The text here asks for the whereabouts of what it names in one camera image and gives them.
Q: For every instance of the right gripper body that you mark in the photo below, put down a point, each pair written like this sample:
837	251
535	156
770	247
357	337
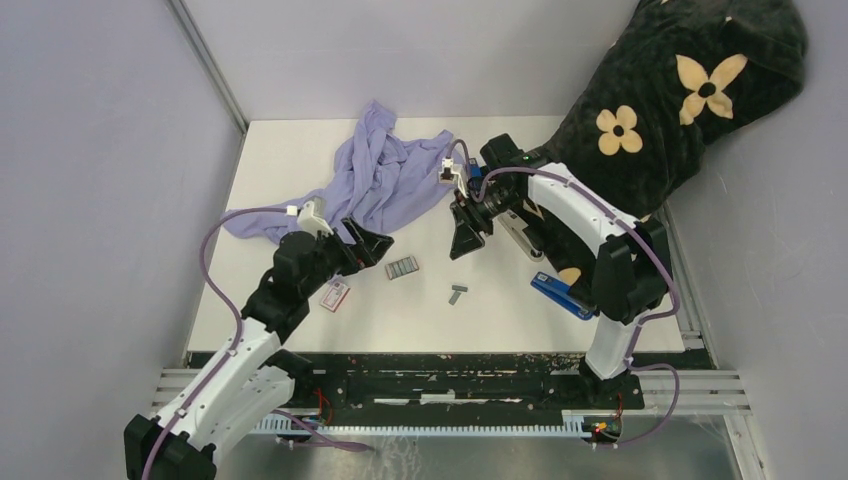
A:
495	200

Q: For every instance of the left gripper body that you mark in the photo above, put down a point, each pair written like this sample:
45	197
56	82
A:
339	258

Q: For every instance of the beige and black stapler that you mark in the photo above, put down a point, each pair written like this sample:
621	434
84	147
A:
517	228

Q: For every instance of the box of staples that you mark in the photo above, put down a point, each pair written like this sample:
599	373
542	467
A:
402	267

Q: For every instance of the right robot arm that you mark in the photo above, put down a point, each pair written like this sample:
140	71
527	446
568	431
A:
624	263

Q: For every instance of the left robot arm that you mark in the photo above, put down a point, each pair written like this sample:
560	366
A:
251	374

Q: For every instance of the red white staple box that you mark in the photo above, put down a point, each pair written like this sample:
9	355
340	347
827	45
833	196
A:
334	296

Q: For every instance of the lavender crumpled cloth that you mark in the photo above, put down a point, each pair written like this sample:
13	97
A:
376	178

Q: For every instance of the black floral blanket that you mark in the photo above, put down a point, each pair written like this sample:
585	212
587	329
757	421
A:
682	75

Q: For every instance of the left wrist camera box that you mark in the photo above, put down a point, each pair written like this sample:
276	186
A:
311	219

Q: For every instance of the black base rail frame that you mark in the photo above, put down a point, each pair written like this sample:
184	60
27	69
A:
449	389

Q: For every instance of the slotted cable duct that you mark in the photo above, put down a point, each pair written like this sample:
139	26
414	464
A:
571	427

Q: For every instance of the aluminium rail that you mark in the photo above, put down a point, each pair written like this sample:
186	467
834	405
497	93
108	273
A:
707	392

